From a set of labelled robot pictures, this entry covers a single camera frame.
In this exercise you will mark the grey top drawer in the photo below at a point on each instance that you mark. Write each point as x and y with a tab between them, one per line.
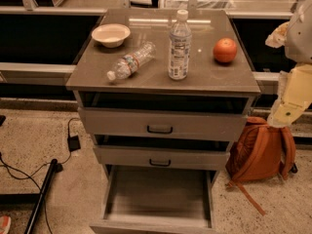
166	124

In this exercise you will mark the orange white shoe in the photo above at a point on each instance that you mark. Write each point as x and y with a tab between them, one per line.
5	224

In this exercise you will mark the grey open bottom drawer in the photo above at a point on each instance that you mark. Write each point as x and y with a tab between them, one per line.
142	200

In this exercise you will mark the blue label plastic bottle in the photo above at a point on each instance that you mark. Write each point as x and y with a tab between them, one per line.
180	45

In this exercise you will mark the grey middle drawer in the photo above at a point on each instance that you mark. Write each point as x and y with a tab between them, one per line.
161	158

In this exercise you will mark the orange backpack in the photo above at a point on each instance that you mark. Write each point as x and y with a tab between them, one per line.
261	152

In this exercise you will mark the orange fruit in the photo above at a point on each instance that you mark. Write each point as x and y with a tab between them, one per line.
225	50

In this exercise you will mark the black metal stand leg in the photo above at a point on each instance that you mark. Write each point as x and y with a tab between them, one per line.
43	191

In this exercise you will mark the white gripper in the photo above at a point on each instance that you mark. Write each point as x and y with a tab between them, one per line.
300	38

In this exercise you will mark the clear lying plastic bottle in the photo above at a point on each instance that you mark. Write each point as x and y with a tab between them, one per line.
130	63

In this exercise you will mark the white ceramic bowl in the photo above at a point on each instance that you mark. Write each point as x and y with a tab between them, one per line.
111	35

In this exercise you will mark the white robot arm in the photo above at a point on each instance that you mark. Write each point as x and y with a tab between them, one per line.
298	44

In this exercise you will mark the grey drawer cabinet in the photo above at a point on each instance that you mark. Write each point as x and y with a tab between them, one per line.
209	87

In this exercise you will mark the black power adapter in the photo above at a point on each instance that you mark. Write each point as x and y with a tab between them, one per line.
73	143

